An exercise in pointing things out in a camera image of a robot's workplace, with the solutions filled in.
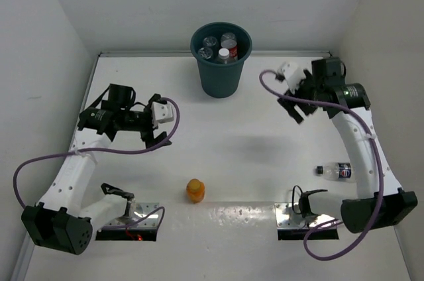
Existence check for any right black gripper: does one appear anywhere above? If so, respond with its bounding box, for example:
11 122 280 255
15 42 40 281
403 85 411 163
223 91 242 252
278 70 323 123

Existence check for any small dark pepsi bottle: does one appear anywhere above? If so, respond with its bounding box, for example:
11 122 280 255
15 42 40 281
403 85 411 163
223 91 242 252
315 162 353 182

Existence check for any orange juice bottle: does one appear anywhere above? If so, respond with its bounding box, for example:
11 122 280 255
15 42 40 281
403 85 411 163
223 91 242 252
186 178 205 203

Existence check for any blue label clear bottle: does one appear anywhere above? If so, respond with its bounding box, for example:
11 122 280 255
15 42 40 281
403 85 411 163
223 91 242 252
197 46 213 61

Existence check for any large square clear bottle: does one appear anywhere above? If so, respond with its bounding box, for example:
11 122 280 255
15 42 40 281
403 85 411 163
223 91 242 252
217 48 232 64

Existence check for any clear unlabelled plastic bottle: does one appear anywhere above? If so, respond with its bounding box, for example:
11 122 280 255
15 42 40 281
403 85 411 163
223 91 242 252
203 36 219 48

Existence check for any red label clear bottle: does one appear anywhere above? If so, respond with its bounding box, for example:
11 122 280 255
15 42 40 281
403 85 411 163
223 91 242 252
221 32 238 60

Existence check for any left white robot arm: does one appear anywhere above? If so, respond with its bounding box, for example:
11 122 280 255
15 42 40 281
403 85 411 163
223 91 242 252
14 84 181 255

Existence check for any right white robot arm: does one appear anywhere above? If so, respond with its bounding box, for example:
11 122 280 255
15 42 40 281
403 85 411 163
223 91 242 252
276 57 418 233

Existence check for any dark teal plastic bin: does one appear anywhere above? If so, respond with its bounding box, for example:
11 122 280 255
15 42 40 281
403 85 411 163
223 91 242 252
189 22 252 98

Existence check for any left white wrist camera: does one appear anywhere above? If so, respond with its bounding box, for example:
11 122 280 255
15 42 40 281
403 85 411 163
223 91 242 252
150 101 174 128

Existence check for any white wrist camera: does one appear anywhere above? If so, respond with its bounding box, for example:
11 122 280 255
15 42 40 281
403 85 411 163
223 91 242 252
150 101 174 128
277 62 306 94

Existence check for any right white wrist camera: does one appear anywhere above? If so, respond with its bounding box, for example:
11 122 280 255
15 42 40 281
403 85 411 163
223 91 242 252
277 62 306 94

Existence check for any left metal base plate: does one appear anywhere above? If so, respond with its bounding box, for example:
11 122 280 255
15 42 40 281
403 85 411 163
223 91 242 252
101 203 162 230

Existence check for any metal base plate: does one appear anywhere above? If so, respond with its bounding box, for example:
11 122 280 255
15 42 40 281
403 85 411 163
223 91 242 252
101 203 162 230
274 202 335 230

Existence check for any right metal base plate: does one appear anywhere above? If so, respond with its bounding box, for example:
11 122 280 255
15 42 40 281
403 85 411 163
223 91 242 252
274 202 335 230

